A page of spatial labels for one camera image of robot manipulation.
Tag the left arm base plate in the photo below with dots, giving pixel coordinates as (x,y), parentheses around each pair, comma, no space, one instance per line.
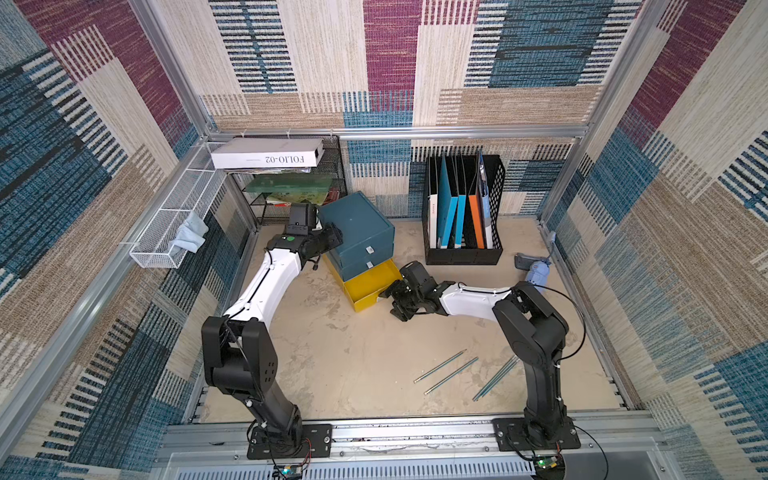
(310,442)

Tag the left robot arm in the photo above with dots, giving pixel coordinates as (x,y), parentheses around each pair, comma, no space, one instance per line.
(239,357)

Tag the teal folder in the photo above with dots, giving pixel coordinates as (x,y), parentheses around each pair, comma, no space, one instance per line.
(447,202)

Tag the black wire shelf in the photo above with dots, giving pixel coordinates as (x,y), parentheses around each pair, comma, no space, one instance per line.
(331,163)

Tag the teal drawer cabinet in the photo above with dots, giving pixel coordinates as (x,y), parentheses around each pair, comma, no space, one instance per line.
(368,235)

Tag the yellow bottom drawer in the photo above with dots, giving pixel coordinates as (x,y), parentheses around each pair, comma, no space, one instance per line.
(363,290)

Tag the orange folder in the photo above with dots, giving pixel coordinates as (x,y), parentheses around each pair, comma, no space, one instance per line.
(477,220)

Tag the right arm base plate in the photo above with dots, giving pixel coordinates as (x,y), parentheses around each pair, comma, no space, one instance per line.
(520,434)

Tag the blue white stapler device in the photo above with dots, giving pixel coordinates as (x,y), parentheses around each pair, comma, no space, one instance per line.
(537,268)

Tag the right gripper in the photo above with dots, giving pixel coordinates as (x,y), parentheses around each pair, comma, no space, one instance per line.
(403,296)

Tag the black mesh file organizer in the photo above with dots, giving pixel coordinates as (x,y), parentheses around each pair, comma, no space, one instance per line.
(480,174)

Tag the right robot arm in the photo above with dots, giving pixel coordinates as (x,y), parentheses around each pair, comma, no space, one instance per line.
(536,333)

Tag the white FOLIO box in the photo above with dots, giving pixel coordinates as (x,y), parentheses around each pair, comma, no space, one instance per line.
(254,153)

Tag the teal pencil pair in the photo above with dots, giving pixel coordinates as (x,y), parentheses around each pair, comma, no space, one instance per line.
(497,378)

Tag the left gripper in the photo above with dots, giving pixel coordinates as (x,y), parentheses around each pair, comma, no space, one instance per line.
(334,238)

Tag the white wire basket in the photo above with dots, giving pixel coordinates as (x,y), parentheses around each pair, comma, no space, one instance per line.
(195,190)

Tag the light blue cloth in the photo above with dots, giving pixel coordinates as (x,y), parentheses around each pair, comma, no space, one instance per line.
(190,235)

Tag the teal pencil diagonal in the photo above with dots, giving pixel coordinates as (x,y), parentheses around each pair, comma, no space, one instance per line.
(452,375)

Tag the green book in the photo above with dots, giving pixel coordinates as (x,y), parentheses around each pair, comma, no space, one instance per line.
(288,182)

